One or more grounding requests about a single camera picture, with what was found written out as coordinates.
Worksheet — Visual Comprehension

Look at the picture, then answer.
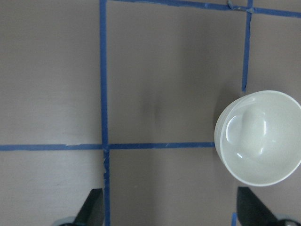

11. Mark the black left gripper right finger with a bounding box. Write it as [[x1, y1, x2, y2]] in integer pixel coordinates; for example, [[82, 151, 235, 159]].
[[236, 186, 282, 226]]

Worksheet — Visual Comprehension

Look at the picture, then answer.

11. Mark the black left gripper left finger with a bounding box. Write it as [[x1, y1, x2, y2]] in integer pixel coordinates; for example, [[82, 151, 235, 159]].
[[73, 188, 104, 226]]

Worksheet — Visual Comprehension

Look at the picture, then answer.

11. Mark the cream ceramic bowl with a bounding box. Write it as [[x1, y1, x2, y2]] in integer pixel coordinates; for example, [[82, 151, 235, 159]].
[[214, 90, 301, 186]]

